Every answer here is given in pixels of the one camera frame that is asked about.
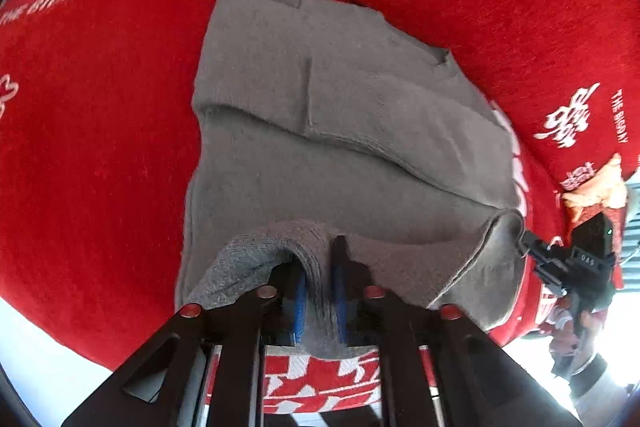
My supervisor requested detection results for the grey knitted garment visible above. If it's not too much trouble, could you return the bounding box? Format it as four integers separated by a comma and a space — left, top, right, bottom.
175, 0, 525, 360

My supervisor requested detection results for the person's right hand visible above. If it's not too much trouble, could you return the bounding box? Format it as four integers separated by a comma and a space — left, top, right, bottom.
546, 296, 606, 376

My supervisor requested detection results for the red blanket white lettering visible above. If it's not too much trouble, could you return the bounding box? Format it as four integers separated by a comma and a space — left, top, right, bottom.
1, 0, 565, 413

